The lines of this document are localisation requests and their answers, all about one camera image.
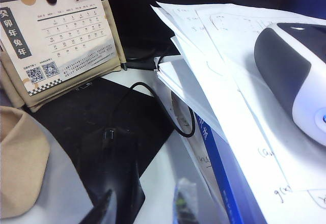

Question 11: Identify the white notepad stack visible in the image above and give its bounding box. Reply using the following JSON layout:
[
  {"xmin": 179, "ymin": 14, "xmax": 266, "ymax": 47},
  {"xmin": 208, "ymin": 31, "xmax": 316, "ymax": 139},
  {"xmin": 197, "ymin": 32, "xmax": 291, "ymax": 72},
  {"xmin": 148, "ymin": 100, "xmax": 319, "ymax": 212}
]
[{"xmin": 155, "ymin": 55, "xmax": 197, "ymax": 103}]

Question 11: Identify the white and black speaker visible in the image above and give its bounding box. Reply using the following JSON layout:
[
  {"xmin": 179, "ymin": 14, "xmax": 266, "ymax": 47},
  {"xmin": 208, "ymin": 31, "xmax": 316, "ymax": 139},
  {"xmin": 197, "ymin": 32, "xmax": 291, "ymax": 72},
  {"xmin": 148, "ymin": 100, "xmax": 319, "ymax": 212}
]
[{"xmin": 253, "ymin": 22, "xmax": 326, "ymax": 147}]

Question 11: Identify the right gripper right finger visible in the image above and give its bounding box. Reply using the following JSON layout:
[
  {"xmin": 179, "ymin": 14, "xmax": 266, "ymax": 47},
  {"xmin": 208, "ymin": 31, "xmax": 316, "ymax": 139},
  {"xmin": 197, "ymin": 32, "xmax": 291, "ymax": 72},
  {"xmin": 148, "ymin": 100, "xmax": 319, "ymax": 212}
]
[{"xmin": 173, "ymin": 178, "xmax": 199, "ymax": 224}]

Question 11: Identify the white desk calendar card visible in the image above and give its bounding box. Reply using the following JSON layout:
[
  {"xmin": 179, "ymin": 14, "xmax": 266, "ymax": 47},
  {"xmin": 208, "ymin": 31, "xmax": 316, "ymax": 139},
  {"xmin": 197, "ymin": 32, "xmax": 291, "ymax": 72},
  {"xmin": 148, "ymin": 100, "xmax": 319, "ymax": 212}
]
[{"xmin": 0, "ymin": 0, "xmax": 116, "ymax": 97}]

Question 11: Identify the black mouse cable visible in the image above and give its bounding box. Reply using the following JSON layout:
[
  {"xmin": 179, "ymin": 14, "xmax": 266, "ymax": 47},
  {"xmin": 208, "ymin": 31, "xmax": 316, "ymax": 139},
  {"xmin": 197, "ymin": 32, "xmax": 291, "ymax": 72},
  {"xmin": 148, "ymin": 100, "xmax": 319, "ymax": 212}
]
[{"xmin": 109, "ymin": 81, "xmax": 197, "ymax": 139}]

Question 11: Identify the black mouse pad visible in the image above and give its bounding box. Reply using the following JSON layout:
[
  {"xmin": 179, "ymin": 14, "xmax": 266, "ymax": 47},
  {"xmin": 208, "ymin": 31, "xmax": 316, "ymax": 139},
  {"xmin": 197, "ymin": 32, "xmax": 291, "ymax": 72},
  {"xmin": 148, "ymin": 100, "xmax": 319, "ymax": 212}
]
[{"xmin": 24, "ymin": 76, "xmax": 177, "ymax": 224}]

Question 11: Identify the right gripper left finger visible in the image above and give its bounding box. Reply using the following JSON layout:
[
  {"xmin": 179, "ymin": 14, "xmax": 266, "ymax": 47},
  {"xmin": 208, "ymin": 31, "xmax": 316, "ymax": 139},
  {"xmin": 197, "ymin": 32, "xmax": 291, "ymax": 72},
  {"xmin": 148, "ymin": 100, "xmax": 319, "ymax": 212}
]
[{"xmin": 85, "ymin": 188, "xmax": 115, "ymax": 224}]

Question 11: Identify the black computer mouse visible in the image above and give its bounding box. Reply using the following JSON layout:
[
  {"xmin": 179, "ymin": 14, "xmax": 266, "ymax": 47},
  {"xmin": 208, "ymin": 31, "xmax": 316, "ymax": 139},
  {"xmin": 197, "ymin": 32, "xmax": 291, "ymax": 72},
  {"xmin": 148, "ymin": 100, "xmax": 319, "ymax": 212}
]
[{"xmin": 77, "ymin": 124, "xmax": 141, "ymax": 210}]

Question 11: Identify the handwritten white paper sheet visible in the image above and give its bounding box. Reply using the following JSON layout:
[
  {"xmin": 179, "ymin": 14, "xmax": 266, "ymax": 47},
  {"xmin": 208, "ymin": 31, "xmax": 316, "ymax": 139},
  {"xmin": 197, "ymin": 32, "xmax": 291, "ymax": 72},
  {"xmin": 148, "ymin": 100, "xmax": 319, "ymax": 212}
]
[
  {"xmin": 195, "ymin": 4, "xmax": 326, "ymax": 224},
  {"xmin": 149, "ymin": 1, "xmax": 289, "ymax": 192}
]

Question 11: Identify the black HSD monitor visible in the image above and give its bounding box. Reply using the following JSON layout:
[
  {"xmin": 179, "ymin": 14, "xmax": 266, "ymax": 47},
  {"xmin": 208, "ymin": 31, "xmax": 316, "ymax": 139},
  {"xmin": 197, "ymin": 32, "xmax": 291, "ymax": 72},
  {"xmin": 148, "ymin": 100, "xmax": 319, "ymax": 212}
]
[{"xmin": 98, "ymin": 0, "xmax": 290, "ymax": 71}]

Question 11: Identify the blue book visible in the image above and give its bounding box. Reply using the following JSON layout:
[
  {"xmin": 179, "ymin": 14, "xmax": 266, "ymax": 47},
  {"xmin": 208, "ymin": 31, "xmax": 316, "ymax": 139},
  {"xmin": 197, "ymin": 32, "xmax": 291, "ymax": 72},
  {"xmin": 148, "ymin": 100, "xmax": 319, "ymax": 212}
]
[{"xmin": 189, "ymin": 106, "xmax": 261, "ymax": 224}]

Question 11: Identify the beige canvas calendar stand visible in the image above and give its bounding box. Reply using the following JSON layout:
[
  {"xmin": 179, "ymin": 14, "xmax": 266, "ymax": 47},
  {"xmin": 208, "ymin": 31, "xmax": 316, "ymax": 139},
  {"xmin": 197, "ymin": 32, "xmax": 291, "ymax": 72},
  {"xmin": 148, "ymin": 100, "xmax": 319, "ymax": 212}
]
[{"xmin": 0, "ymin": 0, "xmax": 127, "ymax": 114}]

